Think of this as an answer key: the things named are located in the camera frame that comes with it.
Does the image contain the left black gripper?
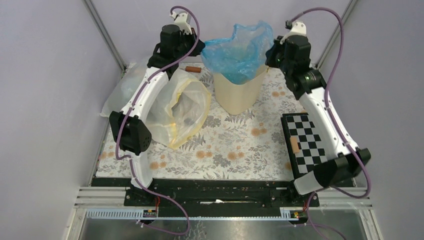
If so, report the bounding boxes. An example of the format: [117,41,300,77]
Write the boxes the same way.
[174,27,206,60]

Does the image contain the blue plastic trash bag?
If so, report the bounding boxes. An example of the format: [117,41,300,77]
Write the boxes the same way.
[201,20,274,85]

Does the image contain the large translucent white bag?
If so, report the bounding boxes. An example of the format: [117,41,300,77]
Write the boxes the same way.
[100,61,211,150]

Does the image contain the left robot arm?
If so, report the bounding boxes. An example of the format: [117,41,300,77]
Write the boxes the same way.
[109,23,205,206]

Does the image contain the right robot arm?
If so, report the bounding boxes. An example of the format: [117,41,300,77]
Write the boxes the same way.
[265,34,371,206]

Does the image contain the cream plastic trash bin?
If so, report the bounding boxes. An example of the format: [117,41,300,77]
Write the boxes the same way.
[212,64,268,115]

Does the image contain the brown wooden cylinder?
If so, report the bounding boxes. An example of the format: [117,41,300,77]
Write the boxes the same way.
[184,66,202,73]

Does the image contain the small wooden block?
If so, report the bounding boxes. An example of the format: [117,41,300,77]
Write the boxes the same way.
[289,136,300,154]

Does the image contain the black white checkerboard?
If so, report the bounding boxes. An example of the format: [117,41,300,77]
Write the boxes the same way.
[280,113,327,179]

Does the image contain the floral patterned table mat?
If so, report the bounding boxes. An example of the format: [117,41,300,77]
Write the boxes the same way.
[95,62,345,183]

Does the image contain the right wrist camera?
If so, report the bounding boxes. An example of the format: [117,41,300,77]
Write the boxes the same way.
[279,20,307,44]

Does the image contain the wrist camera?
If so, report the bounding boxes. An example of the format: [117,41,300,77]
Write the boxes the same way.
[279,20,307,44]
[169,11,193,35]

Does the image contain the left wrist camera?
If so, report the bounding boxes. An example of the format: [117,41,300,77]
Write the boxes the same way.
[169,11,193,35]

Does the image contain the right aluminium frame post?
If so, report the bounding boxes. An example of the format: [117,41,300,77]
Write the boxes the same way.
[315,0,359,69]

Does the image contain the aluminium frame post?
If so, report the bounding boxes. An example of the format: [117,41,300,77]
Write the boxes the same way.
[315,0,359,69]
[82,0,127,73]

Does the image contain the left aluminium frame post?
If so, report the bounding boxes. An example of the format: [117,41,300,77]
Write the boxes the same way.
[82,0,127,73]

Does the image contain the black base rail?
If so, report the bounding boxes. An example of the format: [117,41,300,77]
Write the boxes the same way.
[91,177,355,220]

